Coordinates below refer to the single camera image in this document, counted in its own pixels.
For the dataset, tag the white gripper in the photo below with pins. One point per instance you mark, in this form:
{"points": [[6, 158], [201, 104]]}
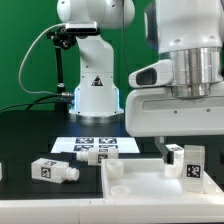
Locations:
{"points": [[152, 112]]}

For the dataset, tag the white square tabletop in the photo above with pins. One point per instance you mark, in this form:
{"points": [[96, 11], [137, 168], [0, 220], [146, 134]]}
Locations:
{"points": [[146, 178]]}

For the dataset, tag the paper marker sheet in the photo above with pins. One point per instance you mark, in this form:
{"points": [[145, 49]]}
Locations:
{"points": [[76, 144]]}

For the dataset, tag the white block left edge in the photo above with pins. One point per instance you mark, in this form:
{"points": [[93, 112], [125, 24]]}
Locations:
{"points": [[0, 171]]}

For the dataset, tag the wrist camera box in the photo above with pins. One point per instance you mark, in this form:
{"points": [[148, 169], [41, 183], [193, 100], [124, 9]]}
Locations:
{"points": [[155, 75]]}

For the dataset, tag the white fence frame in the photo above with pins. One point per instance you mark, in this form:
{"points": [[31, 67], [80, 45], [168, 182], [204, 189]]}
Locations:
{"points": [[115, 211]]}

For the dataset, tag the background camera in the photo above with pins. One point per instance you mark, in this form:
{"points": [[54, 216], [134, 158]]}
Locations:
{"points": [[82, 28]]}

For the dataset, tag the black camera stand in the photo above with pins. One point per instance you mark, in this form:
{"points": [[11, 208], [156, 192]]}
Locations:
{"points": [[62, 40]]}

